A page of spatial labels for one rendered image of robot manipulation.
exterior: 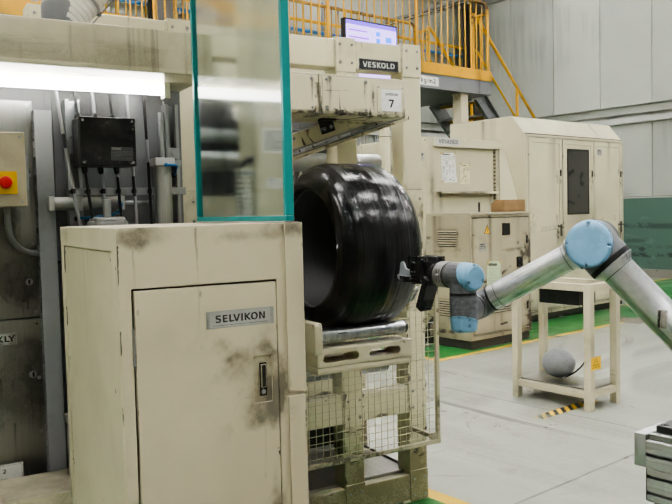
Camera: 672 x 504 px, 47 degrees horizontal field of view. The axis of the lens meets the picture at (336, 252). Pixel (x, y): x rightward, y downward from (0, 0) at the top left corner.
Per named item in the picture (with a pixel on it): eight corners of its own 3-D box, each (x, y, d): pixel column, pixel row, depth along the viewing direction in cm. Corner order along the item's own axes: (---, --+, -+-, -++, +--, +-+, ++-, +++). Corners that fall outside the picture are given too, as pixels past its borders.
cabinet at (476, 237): (473, 351, 692) (471, 212, 685) (426, 343, 736) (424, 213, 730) (534, 338, 750) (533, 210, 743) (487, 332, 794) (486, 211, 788)
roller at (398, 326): (317, 343, 236) (315, 328, 237) (310, 344, 240) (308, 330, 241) (409, 332, 254) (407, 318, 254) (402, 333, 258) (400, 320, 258)
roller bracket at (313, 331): (315, 356, 232) (314, 324, 232) (260, 339, 267) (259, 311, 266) (325, 354, 234) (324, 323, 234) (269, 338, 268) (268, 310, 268)
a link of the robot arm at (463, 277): (465, 295, 205) (464, 263, 205) (439, 292, 215) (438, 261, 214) (487, 292, 209) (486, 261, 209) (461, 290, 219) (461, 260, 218)
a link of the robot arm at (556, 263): (611, 210, 210) (463, 292, 231) (605, 211, 200) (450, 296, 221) (633, 247, 208) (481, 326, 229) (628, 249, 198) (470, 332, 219)
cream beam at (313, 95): (262, 111, 261) (260, 67, 260) (233, 119, 283) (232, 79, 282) (407, 118, 291) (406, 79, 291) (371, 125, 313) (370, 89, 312)
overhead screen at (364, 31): (345, 84, 627) (344, 16, 624) (342, 85, 631) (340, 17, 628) (398, 90, 665) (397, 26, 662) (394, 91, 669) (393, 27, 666)
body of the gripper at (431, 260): (425, 254, 232) (450, 255, 222) (426, 283, 233) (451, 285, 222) (405, 256, 229) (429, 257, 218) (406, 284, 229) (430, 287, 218)
